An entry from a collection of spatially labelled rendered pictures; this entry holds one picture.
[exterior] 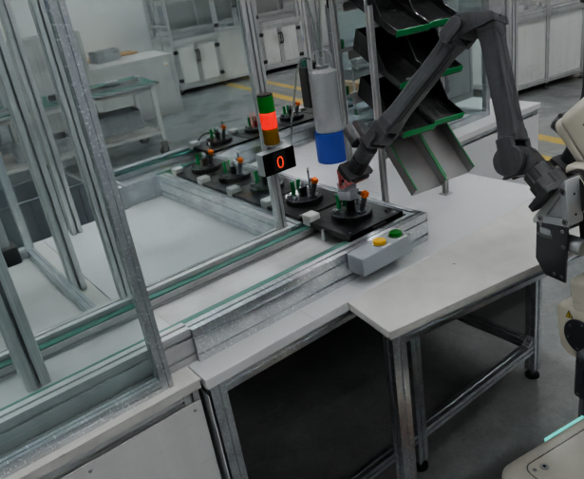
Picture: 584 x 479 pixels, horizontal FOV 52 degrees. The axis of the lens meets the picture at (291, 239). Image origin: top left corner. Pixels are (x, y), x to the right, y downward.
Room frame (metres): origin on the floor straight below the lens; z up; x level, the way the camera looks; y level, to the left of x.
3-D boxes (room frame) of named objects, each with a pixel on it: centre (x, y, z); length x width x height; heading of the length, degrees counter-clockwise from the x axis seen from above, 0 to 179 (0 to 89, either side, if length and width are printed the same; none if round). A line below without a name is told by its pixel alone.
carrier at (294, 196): (2.08, -0.07, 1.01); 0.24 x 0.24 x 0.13; 34
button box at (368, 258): (1.64, -0.26, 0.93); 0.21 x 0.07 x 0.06; 124
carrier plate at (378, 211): (1.87, -0.21, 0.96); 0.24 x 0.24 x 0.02; 34
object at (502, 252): (1.82, -0.48, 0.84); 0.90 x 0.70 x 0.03; 114
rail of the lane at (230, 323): (1.59, -0.07, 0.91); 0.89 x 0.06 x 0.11; 124
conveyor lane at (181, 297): (1.72, 0.05, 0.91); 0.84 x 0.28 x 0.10; 124
